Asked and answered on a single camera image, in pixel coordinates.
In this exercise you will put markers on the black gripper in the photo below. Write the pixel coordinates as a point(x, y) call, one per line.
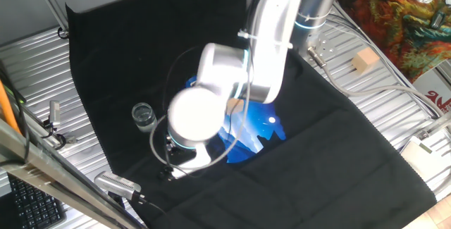
point(176, 155)

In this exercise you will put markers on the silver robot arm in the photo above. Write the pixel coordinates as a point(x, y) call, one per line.
point(267, 46)

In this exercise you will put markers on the clear glass jar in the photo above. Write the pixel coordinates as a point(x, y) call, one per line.
point(144, 119)

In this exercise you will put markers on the wooden cube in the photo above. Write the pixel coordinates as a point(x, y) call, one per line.
point(364, 60)
point(235, 106)

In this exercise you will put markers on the black cloth with blue print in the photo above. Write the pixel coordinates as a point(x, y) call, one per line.
point(317, 151)

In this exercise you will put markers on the black keyboard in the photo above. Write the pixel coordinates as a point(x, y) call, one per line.
point(35, 208)

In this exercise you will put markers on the orange tube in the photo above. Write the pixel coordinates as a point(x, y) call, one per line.
point(7, 109)

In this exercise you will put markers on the thin metal pole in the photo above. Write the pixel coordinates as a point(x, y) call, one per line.
point(49, 1)

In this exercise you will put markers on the colourful patterned cloth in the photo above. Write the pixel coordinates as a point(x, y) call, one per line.
point(387, 28)

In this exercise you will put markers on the white flat device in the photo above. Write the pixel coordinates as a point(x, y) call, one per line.
point(423, 158)

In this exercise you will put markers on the white panel with red logo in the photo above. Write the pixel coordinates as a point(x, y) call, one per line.
point(437, 97)

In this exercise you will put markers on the small dark metal object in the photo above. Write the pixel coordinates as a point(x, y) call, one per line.
point(437, 19)

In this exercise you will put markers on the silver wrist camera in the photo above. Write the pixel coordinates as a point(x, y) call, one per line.
point(199, 162)

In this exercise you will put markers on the silver ribbed exterior camera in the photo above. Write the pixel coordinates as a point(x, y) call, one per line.
point(116, 184)

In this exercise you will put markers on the aluminium camera bracket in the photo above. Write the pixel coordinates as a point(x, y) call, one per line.
point(70, 139)

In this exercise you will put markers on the aluminium frame beam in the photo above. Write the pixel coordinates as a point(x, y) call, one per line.
point(53, 183)

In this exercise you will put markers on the small silver exterior camera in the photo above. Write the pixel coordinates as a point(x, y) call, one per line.
point(54, 112)

